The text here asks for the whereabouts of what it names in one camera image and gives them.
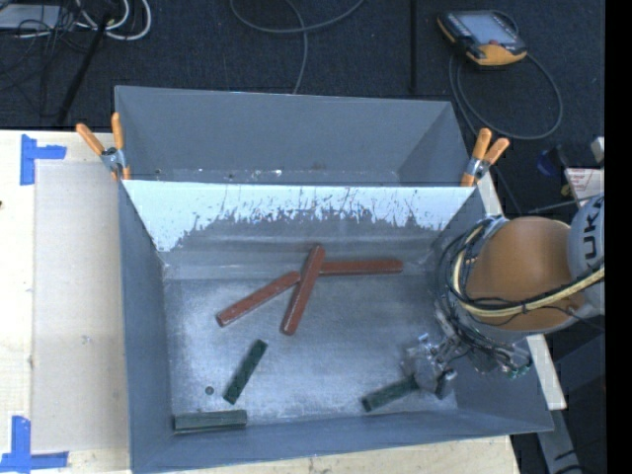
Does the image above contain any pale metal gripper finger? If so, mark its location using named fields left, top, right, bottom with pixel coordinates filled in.
left=434, top=368, right=458, bottom=400
left=404, top=333, right=441, bottom=388

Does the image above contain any dark green block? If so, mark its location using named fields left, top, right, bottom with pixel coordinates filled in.
left=173, top=409, right=249, bottom=434
left=222, top=338, right=270, bottom=406
left=360, top=376, right=422, bottom=413

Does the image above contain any red-brown flat block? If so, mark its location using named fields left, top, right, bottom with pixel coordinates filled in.
left=215, top=270, right=302, bottom=329
left=279, top=244, right=328, bottom=338
left=318, top=258, right=405, bottom=277

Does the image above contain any grey metal bin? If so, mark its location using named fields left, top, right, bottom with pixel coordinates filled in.
left=114, top=85, right=555, bottom=474

